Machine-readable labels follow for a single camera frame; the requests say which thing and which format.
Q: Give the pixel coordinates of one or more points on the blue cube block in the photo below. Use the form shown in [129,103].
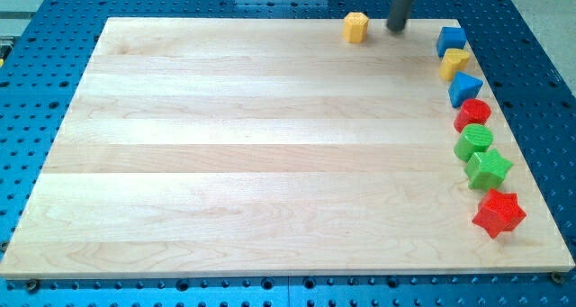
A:
[450,38]

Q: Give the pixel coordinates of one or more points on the red cylinder block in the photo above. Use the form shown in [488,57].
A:
[472,111]

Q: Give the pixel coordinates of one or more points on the light wooden board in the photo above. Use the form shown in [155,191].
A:
[234,147]

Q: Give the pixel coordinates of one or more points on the green cylinder block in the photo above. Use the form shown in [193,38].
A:
[473,138]

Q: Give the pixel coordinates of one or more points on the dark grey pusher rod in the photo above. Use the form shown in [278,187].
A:
[399,14]

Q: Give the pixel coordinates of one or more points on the green star block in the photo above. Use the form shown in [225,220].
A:
[487,170]

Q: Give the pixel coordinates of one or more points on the yellow heart block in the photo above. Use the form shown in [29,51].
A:
[453,60]

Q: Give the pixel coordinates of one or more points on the yellow hexagon block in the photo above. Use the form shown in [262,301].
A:
[355,27]

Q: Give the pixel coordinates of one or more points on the red star block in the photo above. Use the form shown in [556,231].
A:
[498,212]

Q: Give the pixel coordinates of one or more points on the blue triangle block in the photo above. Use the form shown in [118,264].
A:
[463,87]

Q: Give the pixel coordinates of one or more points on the blue perforated metal table plate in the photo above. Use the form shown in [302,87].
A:
[46,63]

